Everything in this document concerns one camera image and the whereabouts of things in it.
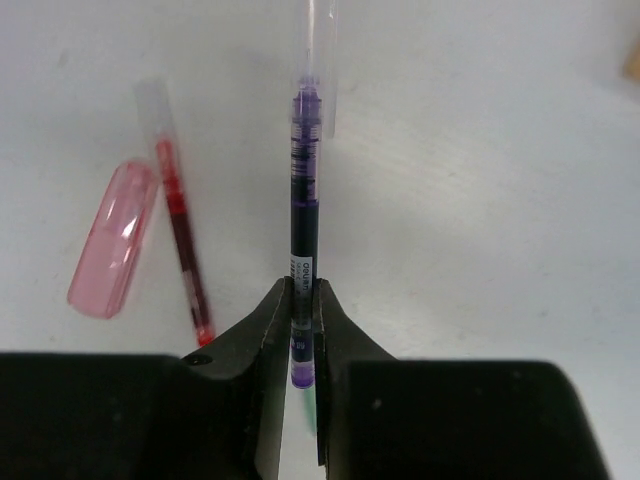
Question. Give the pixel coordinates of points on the purple pen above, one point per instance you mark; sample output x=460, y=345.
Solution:
x=312, y=118

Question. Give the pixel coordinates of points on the red pen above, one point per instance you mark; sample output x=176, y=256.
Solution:
x=156, y=121

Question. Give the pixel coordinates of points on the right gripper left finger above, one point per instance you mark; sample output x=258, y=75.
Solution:
x=216, y=413

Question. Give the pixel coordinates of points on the pink correction tape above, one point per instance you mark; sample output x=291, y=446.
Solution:
x=108, y=261

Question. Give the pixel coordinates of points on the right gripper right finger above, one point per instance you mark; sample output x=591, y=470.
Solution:
x=380, y=417

